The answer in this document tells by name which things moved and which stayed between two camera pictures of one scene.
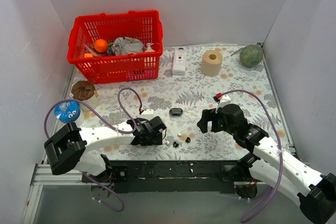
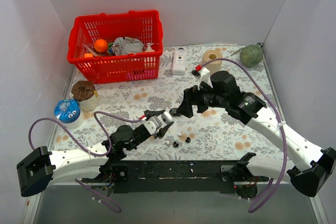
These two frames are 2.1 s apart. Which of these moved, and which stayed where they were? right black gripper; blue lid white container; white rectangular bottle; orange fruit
Moved: right black gripper
Stayed: blue lid white container; white rectangular bottle; orange fruit
